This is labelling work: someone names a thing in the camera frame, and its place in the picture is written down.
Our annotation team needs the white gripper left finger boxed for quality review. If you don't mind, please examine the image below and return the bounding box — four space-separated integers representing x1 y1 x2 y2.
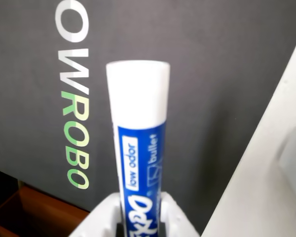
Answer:
69 192 125 237

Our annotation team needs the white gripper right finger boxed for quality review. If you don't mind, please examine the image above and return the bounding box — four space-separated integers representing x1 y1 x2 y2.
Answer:
160 191 201 237

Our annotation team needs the blue Expo whiteboard marker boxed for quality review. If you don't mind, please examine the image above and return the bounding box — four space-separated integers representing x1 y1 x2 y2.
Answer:
105 60 172 237

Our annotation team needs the brown wooden cabinet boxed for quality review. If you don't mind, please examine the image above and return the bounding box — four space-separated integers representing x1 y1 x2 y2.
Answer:
0 184 90 237

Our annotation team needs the dark grey WOWROBO mat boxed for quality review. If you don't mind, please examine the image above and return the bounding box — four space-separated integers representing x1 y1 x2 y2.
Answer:
0 0 296 234

